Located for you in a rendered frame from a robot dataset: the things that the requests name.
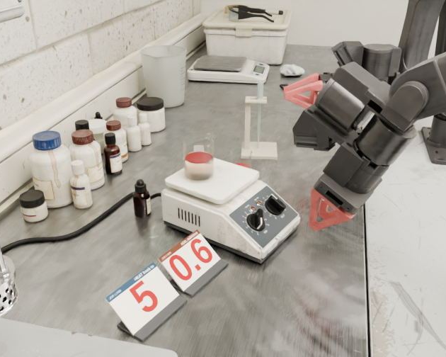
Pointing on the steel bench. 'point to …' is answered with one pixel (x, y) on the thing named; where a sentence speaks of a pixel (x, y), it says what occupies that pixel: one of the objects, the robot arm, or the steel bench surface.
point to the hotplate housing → (219, 221)
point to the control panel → (272, 228)
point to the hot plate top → (222, 178)
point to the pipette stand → (267, 149)
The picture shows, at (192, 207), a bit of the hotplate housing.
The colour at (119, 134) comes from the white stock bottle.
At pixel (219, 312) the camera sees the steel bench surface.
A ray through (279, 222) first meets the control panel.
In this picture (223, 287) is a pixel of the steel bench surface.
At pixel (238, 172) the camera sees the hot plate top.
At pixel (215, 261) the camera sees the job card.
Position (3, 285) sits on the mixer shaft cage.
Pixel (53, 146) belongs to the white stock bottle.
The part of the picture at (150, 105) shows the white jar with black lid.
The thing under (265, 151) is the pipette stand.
